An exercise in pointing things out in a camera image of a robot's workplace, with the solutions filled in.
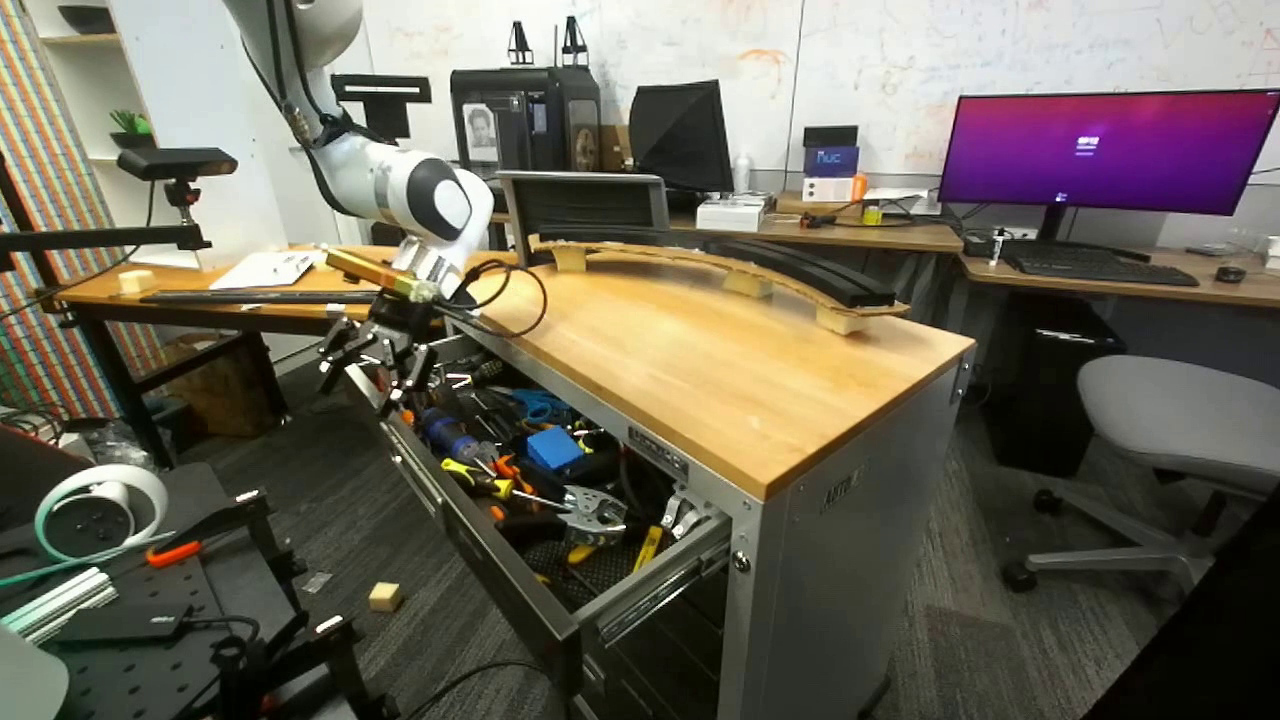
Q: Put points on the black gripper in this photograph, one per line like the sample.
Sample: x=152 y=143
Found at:
x=401 y=320

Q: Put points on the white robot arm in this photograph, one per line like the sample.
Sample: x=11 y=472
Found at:
x=384 y=181

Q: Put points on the grey metal tool drawer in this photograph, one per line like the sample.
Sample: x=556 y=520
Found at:
x=534 y=586

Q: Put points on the white paper sheets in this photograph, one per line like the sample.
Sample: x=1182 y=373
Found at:
x=264 y=271

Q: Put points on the wooden side table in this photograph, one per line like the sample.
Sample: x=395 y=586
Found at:
x=174 y=285

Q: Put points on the small wooden block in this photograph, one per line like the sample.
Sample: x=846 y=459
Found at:
x=384 y=596

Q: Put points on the black mesh office chair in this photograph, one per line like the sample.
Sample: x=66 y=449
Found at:
x=586 y=208

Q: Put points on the silver pliers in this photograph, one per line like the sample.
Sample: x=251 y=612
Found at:
x=593 y=511

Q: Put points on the black desktop machine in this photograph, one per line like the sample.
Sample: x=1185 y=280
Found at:
x=524 y=119

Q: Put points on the white tape roll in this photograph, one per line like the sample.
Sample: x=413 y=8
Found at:
x=99 y=507

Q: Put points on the green plant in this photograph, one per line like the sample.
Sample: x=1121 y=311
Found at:
x=129 y=128

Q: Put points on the grey workbench with wooden top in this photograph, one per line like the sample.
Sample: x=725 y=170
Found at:
x=745 y=363

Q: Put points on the black monitor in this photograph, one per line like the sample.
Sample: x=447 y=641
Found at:
x=680 y=135

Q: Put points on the curved wooden track black top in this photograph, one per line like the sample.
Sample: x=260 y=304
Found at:
x=745 y=274

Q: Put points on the white box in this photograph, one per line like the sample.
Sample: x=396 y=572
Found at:
x=729 y=213

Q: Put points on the grey tube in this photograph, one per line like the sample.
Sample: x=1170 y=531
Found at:
x=54 y=600

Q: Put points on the blue card box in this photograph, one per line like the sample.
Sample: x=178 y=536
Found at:
x=831 y=151

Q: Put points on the yellow ball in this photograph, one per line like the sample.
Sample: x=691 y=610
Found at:
x=872 y=213

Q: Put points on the black computer tower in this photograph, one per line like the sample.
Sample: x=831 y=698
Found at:
x=1053 y=387

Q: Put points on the black keyboard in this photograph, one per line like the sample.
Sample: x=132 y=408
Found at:
x=1100 y=266

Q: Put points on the monitor with purple screen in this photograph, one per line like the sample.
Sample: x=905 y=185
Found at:
x=1104 y=151

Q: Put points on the wooden office desk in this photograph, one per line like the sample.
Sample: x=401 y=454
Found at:
x=1133 y=285

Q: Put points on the grey office chair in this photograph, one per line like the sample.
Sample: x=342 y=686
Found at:
x=1182 y=424

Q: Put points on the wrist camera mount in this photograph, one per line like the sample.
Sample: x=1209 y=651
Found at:
x=432 y=266

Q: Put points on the black camera on stand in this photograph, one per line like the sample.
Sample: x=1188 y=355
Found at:
x=178 y=162

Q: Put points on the black equipment base plate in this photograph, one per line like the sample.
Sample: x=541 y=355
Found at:
x=174 y=641

